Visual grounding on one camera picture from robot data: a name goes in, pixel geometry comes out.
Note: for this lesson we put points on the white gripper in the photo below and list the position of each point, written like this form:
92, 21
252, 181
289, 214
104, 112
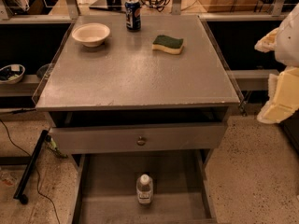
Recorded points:
289, 44

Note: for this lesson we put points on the black bar with wheel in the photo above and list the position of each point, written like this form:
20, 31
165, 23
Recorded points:
19, 193

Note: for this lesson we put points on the grey top drawer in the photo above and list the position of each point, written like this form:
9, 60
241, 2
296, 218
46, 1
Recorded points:
109, 139

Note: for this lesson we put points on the grey side shelf beam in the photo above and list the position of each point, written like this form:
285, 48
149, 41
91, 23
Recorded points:
252, 80

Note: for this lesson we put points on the grey open middle drawer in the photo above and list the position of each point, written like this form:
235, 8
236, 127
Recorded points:
107, 192

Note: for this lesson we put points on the round brass drawer knob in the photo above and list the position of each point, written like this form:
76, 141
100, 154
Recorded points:
141, 141

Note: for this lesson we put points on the grey drawer cabinet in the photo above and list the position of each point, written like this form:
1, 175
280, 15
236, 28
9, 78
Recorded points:
124, 82

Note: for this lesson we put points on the blue pepsi soda can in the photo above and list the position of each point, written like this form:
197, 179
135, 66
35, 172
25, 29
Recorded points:
133, 19

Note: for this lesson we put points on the black monitor stand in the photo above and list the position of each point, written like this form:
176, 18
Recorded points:
109, 5

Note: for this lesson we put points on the white bowl with items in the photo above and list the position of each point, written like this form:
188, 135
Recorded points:
11, 74

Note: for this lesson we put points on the white paper bowl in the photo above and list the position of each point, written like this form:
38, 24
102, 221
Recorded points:
91, 34

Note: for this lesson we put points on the clear plastic water bottle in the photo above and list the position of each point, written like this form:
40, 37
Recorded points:
144, 189

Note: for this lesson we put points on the green yellow sponge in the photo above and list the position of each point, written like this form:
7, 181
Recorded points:
168, 44

